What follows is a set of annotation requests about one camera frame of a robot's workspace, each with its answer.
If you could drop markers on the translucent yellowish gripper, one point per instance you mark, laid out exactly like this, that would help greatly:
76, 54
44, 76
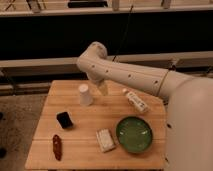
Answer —
102, 87

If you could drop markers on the white ceramic cup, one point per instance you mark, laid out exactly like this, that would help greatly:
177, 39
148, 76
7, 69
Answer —
85, 97

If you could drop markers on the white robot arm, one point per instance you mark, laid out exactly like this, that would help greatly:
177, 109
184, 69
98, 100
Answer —
189, 129

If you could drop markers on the black eraser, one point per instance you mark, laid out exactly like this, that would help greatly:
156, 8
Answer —
64, 120

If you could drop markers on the white plastic bottle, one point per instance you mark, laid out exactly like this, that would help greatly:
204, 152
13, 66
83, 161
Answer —
136, 101

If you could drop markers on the wooden folding table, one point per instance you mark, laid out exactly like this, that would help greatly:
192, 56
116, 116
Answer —
80, 149

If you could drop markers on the green plate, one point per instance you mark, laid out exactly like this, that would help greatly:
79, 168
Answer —
134, 134

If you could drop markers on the dark red pocket knife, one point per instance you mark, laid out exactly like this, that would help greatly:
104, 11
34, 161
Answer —
57, 147

